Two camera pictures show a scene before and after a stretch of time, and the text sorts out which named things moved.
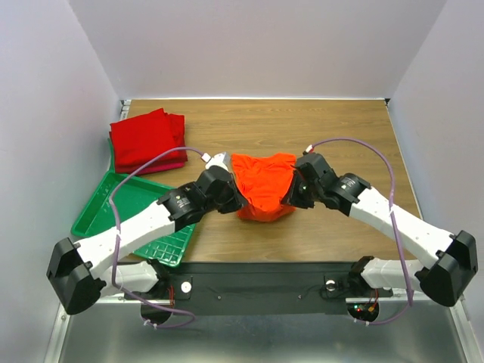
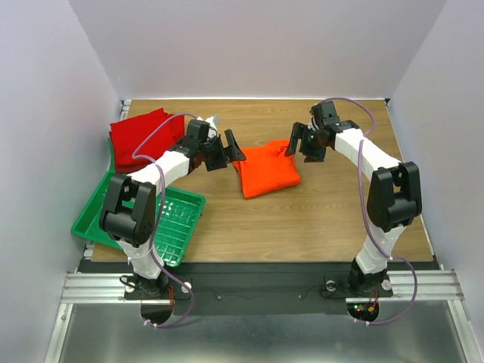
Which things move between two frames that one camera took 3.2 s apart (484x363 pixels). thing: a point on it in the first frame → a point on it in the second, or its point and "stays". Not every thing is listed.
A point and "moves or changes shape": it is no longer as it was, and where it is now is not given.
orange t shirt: x=263 y=180 moves or changes shape
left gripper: x=237 y=200 → x=221 y=162
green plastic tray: x=133 y=193 stays
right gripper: x=296 y=193 → x=306 y=140
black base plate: x=271 y=288 stays
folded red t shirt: x=139 y=140 stays
